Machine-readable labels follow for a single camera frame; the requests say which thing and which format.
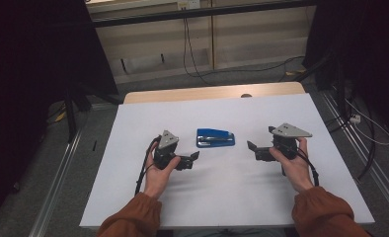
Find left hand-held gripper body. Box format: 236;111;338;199
153;129;195;172

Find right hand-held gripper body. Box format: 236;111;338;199
255;122;313;162

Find blue stapler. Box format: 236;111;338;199
195;127;236;149

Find person's left hand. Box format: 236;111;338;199
143;141;182;200

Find person's right hand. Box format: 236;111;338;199
269;136;315;194

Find wooden table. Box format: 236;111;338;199
122;81;306;105

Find white table cover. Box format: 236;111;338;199
79;93;375;229

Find black stand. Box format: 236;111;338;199
292;52;351;122
63;86;124;144

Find person's legs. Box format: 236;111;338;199
177;227;287;237

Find beige cabinet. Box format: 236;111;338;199
87;0;317;85

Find black curtain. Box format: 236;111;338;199
302;0;389;139
0;0;119;225

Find black horizontal bar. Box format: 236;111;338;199
92;0;317;29

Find left hand-held gripper cable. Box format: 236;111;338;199
134;135;162;196

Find hand-held gripper cable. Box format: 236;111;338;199
134;135;162;196
294;144;320;187

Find right hand-held gripper cable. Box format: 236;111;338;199
294;144;320;187

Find black floor cable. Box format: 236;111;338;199
325;95;376;181

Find black hanging cable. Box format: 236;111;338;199
182;17;306;87

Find aluminium rail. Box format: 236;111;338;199
319;90;389;215
28;103;117;237

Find wall socket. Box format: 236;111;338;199
177;0;201;10

